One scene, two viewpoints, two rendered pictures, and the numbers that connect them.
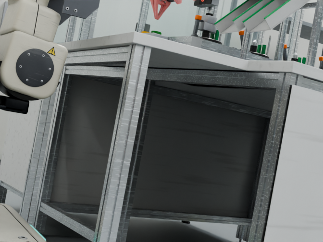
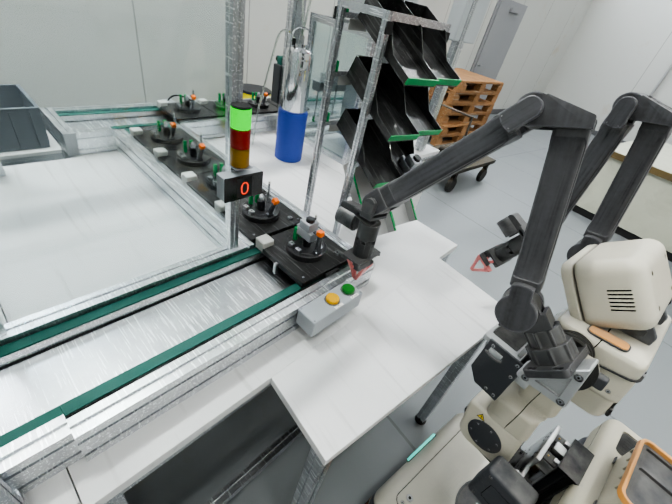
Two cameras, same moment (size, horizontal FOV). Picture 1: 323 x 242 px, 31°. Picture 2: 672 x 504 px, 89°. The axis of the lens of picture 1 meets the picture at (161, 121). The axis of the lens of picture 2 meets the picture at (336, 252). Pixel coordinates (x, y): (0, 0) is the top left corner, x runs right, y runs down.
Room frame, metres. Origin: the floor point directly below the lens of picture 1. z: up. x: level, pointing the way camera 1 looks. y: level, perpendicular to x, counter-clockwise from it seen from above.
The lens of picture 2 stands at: (2.51, 0.78, 1.68)
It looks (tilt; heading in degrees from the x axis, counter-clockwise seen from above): 37 degrees down; 249
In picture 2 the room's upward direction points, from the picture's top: 14 degrees clockwise
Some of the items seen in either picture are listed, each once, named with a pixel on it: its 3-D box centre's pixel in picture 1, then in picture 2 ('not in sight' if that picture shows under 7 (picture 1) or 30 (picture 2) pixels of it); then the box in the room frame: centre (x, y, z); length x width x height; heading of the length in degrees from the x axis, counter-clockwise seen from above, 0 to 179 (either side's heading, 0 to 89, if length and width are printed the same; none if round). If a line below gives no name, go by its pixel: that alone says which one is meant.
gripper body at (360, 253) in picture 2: not in sight; (363, 247); (2.17, 0.08, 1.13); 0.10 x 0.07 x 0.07; 34
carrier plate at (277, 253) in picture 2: not in sight; (305, 251); (2.28, -0.11, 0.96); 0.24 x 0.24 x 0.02; 34
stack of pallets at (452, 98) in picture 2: not in sight; (448, 104); (-1.01, -4.84, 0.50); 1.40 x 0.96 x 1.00; 26
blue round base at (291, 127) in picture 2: not in sight; (290, 134); (2.22, -1.11, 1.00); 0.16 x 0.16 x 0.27
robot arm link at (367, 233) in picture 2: not in sight; (366, 228); (2.17, 0.08, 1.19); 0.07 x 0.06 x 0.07; 125
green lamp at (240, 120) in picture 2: not in sight; (240, 117); (2.50, -0.10, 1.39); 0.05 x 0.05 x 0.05
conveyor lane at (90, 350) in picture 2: not in sight; (222, 293); (2.54, 0.04, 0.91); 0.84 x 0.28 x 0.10; 34
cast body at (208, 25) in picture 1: (209, 23); (307, 226); (2.29, -0.12, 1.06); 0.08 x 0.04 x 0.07; 124
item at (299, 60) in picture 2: not in sight; (298, 71); (2.22, -1.11, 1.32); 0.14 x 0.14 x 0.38
